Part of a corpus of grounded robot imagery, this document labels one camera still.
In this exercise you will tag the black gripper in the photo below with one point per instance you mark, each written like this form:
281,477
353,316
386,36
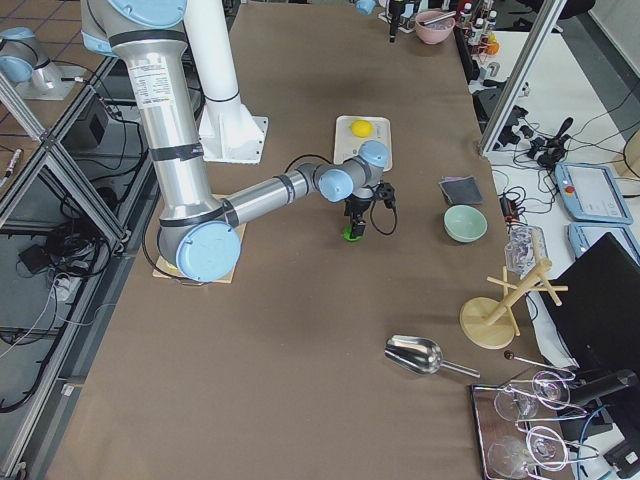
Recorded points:
358,206

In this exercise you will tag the green lime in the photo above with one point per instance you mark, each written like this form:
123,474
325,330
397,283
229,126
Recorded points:
349,236

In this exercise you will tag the yellow lemon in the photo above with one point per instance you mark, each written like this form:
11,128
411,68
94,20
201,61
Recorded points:
361,128

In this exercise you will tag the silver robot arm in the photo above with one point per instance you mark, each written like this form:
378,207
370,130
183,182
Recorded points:
182,74

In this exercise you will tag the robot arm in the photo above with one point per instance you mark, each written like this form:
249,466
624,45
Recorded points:
28,67

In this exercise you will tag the white rabbit tray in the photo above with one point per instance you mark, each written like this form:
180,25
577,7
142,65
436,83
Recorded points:
346,145

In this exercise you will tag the black glass rack tray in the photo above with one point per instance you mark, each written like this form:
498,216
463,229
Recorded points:
489,427

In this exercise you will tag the mint green bowl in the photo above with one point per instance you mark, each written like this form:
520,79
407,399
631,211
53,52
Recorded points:
465,223

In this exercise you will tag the grey folded cloth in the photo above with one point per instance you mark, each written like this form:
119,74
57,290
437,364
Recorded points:
461,190

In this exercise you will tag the metal scoop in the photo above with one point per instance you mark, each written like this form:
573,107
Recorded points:
421,356

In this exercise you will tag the wooden cup tree stand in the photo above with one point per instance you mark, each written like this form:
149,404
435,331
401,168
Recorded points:
490,323

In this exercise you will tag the clear plastic cup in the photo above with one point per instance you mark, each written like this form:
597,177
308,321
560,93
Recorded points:
525,247

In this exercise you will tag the pink bowl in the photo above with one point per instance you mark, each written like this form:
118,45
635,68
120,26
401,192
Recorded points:
433,27

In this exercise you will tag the blue teach pendant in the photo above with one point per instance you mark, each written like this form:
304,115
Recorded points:
590,193
582,235

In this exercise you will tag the wine glass upper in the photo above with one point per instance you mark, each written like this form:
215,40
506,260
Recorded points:
522,399

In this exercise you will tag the wine glass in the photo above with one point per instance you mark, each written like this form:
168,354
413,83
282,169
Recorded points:
522,399
540,452

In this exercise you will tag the black monitor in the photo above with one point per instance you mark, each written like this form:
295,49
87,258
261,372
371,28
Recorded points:
599,316

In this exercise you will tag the wine glass lower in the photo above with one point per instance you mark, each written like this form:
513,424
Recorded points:
540,452

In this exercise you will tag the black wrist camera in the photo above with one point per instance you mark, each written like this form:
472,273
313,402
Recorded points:
385,192

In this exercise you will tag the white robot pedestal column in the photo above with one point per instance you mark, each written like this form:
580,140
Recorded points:
228,131

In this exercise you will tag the aluminium frame post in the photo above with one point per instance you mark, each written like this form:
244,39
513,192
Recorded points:
541,29

